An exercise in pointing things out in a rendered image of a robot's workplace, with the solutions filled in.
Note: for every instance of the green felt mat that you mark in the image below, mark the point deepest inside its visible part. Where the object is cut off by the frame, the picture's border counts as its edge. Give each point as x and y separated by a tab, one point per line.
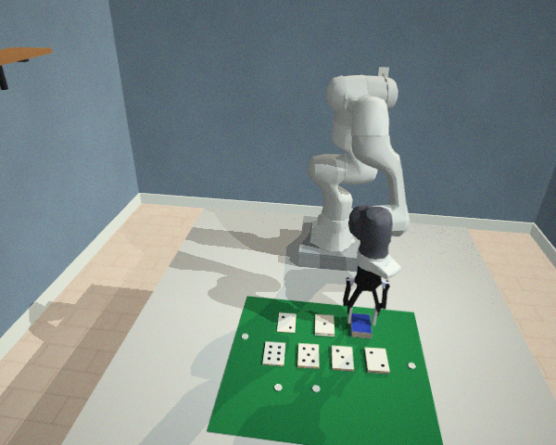
351	408

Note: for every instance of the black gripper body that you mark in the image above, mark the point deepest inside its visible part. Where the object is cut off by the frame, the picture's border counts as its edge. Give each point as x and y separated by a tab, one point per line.
367	277

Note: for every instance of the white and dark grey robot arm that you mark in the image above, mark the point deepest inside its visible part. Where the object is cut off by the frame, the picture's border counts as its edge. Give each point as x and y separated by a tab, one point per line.
360	103

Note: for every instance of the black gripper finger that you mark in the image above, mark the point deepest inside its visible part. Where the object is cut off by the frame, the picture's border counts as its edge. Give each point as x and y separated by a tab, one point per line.
377	307
349	303

